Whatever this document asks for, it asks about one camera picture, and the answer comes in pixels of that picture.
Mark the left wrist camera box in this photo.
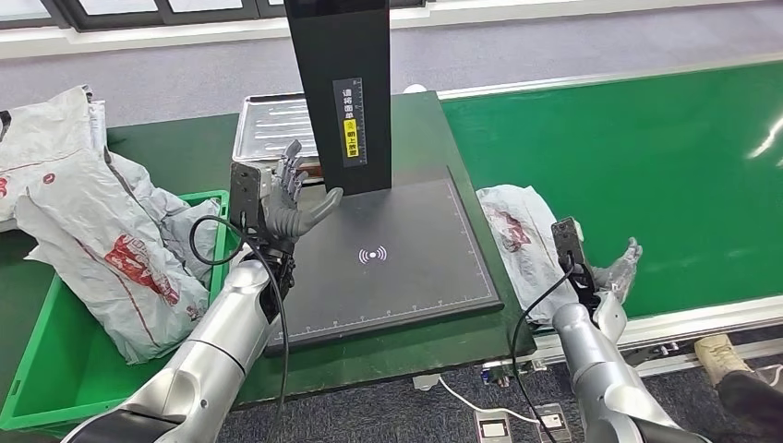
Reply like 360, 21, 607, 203
229, 161, 273, 231

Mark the weighing scale with steel tray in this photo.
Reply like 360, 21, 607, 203
232, 92, 325, 186

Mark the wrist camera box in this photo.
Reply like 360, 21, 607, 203
550, 216, 595, 289
229, 161, 273, 231

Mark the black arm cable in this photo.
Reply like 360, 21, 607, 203
510, 266, 580, 443
187, 214, 291, 443

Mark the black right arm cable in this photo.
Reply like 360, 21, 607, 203
510, 266, 580, 443

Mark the black inbound scanner machine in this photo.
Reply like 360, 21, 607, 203
264, 0, 507, 358

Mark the small wired control module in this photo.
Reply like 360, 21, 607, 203
479, 359, 549, 388

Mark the person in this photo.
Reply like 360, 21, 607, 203
693, 334, 783, 430

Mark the green conveyor belt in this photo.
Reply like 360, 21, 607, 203
437, 52, 783, 378

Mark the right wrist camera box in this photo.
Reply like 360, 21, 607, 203
550, 216, 595, 289

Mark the white floor cable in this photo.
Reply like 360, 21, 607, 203
437, 376, 543, 426

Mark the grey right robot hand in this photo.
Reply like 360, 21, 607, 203
590, 236, 644, 305

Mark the green plastic crate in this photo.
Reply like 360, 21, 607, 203
0, 190, 233, 433

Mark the grey poly mailer parcel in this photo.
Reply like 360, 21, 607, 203
103, 150, 223, 287
476, 184, 585, 327
13, 143, 213, 366

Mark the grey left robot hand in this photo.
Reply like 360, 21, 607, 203
264, 138, 345, 243

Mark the dark window frame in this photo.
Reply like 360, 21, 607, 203
0, 0, 427, 31

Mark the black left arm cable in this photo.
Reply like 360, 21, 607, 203
187, 214, 291, 443

